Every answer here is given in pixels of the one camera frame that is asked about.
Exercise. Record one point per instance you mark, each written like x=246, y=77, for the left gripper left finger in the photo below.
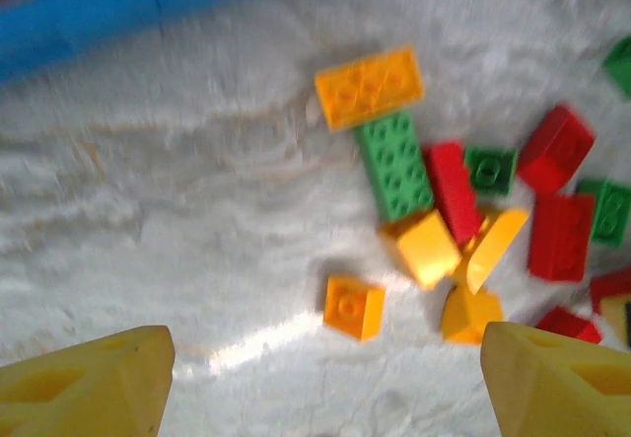
x=123, y=373

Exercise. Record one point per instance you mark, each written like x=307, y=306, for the long orange lego brick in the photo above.
x=370, y=89

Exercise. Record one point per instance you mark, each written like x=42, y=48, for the orange sloped lego brick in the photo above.
x=493, y=244

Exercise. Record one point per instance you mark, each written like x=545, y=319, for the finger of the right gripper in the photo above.
x=618, y=318

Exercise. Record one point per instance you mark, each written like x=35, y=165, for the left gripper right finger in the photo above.
x=532, y=383

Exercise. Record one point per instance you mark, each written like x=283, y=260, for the long red lego brick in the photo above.
x=567, y=326
x=613, y=284
x=451, y=195
x=562, y=237

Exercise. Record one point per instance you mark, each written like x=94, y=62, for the long green lego brick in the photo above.
x=397, y=170
x=620, y=64

